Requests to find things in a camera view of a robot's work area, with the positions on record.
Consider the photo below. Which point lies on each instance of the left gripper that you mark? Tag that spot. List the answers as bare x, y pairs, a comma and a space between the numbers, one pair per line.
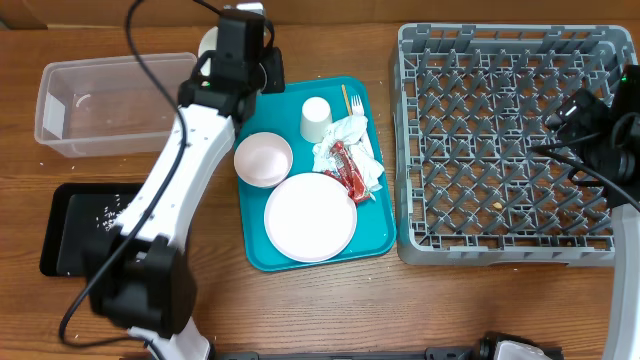
270, 60

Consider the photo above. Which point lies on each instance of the white bowl with nuts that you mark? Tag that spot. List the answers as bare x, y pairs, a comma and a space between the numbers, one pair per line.
208, 42

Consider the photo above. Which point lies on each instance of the pink bowl with crumbs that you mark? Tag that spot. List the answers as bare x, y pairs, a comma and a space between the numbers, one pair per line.
263, 160

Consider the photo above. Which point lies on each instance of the white napkin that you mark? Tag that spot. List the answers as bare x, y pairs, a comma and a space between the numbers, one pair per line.
350, 131

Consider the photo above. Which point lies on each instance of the red snack wrapper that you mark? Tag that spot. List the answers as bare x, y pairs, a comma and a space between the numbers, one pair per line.
348, 174

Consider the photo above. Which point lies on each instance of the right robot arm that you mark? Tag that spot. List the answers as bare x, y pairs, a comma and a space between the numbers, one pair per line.
601, 144

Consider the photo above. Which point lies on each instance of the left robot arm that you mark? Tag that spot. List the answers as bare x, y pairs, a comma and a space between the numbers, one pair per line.
139, 278

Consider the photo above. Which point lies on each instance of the grey dishwasher rack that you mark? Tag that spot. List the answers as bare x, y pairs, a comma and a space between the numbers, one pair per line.
469, 103

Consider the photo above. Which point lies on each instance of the teal serving tray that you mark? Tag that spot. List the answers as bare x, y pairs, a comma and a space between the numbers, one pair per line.
281, 114

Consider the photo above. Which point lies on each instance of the white paper cup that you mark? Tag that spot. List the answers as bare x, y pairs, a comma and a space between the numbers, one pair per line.
316, 116

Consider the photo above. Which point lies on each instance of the wooden chopstick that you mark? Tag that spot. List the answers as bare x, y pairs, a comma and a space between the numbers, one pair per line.
346, 99

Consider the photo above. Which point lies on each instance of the white plastic fork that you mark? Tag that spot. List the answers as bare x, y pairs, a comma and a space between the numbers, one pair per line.
358, 109

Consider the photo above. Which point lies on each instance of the white round plate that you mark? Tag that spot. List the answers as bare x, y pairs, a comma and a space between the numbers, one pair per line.
310, 218

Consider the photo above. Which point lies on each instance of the clear plastic bin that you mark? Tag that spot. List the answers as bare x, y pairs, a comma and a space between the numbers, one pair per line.
100, 107

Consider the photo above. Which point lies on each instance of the black plastic tray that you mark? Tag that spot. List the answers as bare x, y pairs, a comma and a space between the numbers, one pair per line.
72, 223

